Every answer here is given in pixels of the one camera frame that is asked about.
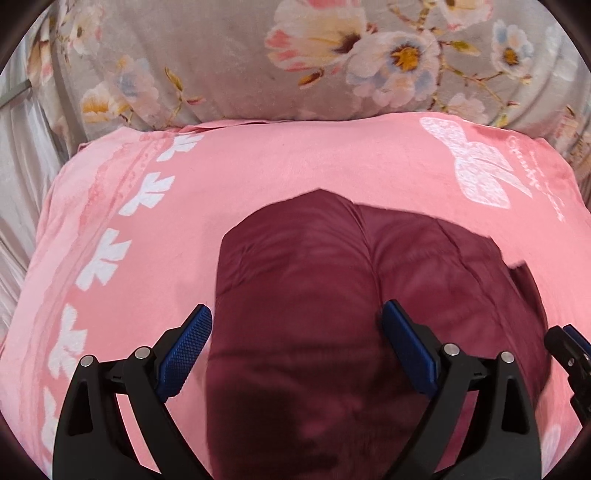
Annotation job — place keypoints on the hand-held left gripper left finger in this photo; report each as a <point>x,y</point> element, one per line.
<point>184,348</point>

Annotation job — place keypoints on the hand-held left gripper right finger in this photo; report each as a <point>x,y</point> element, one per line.
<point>408,344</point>

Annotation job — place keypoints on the grey floral blanket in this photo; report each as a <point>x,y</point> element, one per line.
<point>221,60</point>

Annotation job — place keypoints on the pink bow-print fleece blanket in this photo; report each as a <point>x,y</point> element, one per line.
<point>277,161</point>

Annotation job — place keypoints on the maroon puffer jacket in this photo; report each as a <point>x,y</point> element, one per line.
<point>323,286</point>

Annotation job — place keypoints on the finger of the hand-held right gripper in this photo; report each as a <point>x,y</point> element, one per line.
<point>570,348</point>

